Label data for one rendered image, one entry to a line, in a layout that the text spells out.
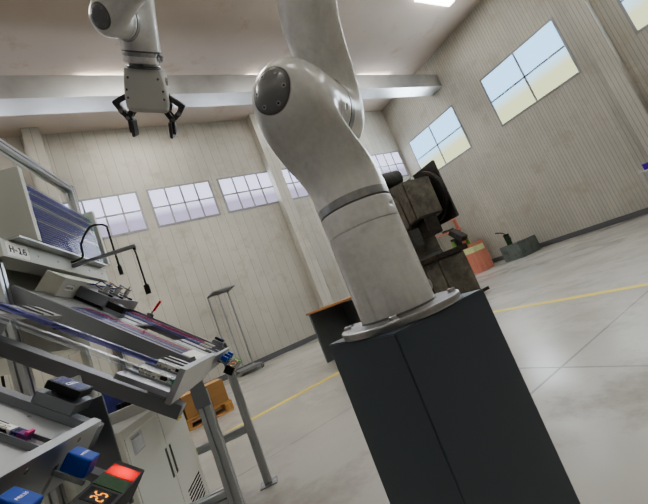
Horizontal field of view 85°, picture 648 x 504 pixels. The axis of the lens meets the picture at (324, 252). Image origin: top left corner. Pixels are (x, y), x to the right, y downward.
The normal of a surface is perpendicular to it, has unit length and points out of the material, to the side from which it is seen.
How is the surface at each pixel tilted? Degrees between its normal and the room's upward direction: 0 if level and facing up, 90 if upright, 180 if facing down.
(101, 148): 90
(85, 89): 90
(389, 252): 90
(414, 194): 92
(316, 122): 128
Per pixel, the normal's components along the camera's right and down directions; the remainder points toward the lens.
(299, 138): -0.19, 0.63
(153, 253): 0.44, -0.29
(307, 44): -0.21, 0.85
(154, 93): 0.22, 0.51
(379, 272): -0.22, -0.05
